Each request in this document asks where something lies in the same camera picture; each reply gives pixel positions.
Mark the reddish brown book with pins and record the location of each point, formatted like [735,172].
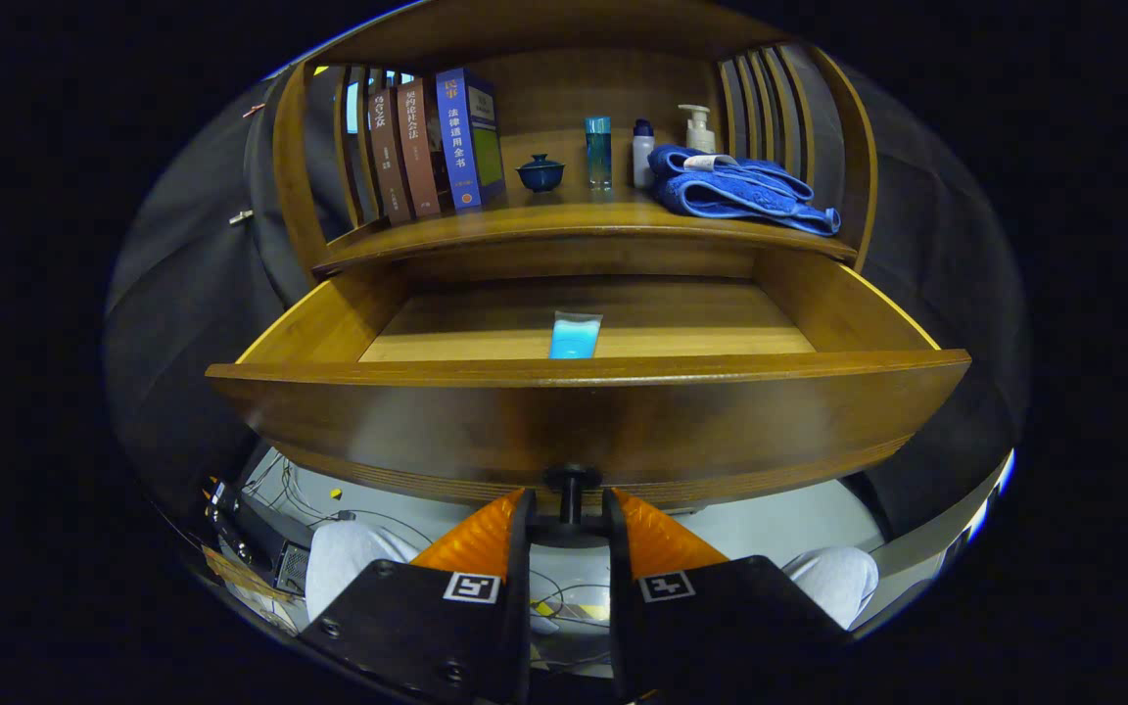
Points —
[417,147]

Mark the dark brown book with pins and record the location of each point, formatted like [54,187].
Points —
[388,157]

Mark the blue squeeze tube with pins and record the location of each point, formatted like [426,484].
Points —
[574,338]

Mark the person's leg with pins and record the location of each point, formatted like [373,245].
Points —
[349,568]
[838,583]

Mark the white pump bottle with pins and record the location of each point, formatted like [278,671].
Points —
[701,137]

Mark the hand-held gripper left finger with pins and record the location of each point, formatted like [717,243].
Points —
[520,627]

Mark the black electronic box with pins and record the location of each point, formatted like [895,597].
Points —
[260,534]

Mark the metal clip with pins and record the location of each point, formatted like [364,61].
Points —
[240,216]

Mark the blue lidded teacup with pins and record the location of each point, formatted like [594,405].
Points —
[540,176]

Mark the wooden cabinet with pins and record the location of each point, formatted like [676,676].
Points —
[564,88]

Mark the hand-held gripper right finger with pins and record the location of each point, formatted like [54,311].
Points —
[623,627]

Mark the clear teal bottle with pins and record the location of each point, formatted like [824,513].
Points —
[598,157]

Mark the folded blue towel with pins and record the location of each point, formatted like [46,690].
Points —
[730,191]

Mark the yellow black floor tape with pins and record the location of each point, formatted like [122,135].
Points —
[574,611]

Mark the wooden drawer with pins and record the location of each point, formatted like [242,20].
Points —
[574,421]

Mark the person's left leg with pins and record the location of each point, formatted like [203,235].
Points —
[349,568]

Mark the white bottle blue cap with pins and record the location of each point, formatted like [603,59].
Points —
[643,162]

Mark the person's right leg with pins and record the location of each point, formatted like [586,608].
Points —
[838,583]

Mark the thick blue book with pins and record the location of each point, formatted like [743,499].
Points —
[456,137]

